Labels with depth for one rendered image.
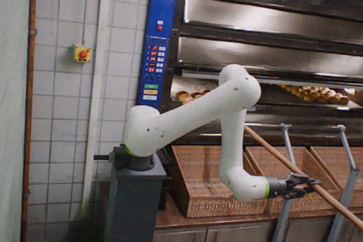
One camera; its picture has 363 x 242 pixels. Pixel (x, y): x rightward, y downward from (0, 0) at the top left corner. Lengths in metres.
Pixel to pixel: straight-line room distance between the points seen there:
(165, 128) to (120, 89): 1.18
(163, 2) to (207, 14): 0.31
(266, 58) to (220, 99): 1.49
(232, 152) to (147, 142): 0.42
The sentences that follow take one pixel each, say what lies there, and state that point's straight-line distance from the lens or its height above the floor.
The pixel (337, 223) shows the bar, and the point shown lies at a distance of 3.00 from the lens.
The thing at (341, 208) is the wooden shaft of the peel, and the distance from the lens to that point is 1.71.
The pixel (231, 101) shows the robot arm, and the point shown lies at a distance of 1.35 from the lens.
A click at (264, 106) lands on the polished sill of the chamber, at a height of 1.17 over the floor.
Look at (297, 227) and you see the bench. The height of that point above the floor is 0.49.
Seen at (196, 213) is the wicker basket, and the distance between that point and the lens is 2.48.
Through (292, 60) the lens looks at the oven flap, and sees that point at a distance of 2.94.
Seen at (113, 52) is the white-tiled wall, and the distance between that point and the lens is 2.43.
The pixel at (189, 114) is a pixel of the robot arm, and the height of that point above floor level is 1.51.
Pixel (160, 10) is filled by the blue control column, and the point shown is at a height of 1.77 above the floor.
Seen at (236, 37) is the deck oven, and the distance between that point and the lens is 2.67.
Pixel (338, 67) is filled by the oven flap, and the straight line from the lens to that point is 3.21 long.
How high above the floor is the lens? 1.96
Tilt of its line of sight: 17 degrees down
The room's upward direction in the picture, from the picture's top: 10 degrees clockwise
